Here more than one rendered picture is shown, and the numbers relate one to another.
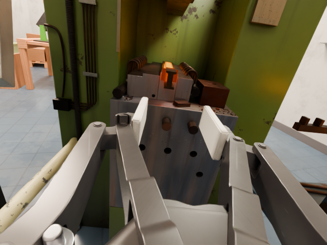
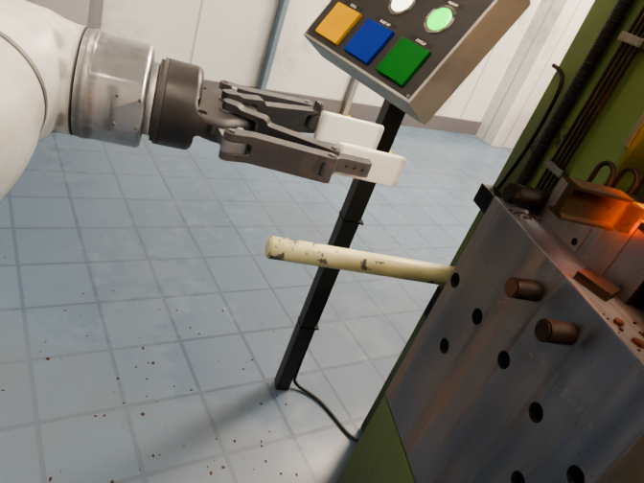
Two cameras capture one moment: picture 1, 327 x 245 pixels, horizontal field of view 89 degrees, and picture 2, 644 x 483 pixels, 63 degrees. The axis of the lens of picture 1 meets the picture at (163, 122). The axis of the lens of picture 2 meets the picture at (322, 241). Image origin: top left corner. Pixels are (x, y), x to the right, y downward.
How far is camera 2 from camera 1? 0.50 m
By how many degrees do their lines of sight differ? 62
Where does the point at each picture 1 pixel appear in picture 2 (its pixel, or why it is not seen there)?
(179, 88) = (626, 255)
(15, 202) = (320, 248)
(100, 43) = (609, 119)
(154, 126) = not seen: hidden behind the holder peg
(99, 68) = (577, 165)
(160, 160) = (482, 371)
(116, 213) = (380, 418)
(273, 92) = not seen: outside the picture
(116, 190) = (406, 371)
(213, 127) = (354, 149)
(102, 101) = not seen: hidden behind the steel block
